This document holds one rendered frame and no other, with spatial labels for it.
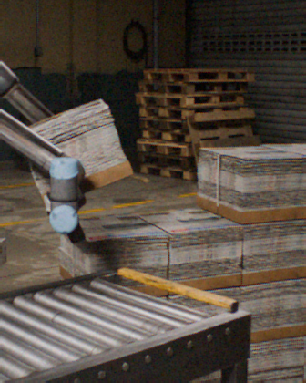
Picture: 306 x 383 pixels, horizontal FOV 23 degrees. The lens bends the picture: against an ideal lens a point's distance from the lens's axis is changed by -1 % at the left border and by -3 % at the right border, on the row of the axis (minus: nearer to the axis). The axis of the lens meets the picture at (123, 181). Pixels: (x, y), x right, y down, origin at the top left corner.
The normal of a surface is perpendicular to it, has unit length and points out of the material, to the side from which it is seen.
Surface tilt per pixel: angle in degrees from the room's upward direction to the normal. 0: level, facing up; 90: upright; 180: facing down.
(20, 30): 90
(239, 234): 90
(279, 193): 90
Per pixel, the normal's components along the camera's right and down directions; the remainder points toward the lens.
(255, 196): 0.34, 0.15
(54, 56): 0.65, 0.12
